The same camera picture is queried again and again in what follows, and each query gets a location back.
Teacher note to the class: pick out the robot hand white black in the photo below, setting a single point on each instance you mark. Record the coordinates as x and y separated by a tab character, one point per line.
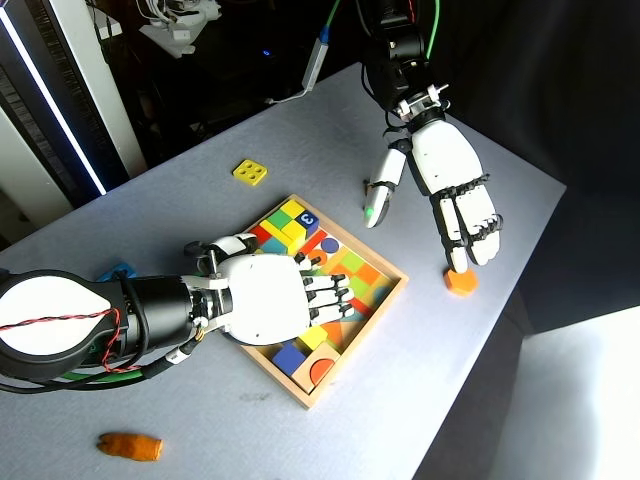
265	300
440	155

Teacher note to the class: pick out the yellow cube block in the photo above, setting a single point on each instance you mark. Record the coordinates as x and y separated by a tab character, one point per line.
313	339

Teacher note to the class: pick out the blue cube block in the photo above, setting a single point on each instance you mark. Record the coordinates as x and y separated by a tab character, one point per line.
289	360

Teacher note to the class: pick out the wooden puzzle tray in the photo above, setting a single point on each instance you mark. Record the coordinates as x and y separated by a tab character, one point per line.
372	272

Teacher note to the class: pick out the yellow four-hole square block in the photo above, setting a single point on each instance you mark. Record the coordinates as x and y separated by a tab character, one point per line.
250	173

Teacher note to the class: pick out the orange hexagon block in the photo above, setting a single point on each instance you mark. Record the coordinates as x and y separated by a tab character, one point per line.
462	285

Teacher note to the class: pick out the bright blue block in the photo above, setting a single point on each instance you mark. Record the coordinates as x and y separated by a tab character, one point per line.
120	270

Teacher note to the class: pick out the grey adapter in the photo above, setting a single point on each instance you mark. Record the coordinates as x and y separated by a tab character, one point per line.
315	57

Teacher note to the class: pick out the grey table cloth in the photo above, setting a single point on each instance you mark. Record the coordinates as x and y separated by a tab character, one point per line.
375	425

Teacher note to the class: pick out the orange toy carrot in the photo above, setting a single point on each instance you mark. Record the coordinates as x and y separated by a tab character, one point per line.
130	446

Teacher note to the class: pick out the white printed parts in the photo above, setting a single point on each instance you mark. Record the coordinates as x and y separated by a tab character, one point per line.
175	37

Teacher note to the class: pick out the light strip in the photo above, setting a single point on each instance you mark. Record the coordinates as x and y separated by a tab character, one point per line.
55	110

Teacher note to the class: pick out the white frame post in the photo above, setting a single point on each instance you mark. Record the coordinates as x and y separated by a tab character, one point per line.
25	175
95	75

